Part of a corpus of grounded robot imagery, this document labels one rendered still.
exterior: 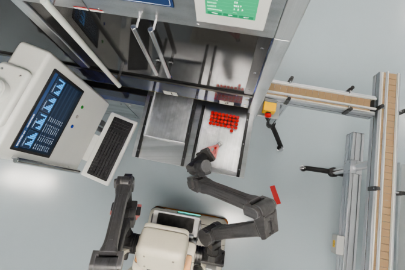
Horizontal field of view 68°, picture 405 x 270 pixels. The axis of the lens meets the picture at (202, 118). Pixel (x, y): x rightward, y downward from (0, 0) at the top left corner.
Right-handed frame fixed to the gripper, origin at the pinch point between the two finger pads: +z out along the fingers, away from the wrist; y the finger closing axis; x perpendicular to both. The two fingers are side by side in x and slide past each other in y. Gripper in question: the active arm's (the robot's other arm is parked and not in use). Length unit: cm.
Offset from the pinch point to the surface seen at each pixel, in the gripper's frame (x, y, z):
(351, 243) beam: 111, 10, 51
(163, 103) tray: -34, 44, 17
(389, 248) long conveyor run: 99, -24, 38
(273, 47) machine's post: -25, -57, 4
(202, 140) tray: -1.3, 31.8, 17.1
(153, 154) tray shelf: -12, 50, -6
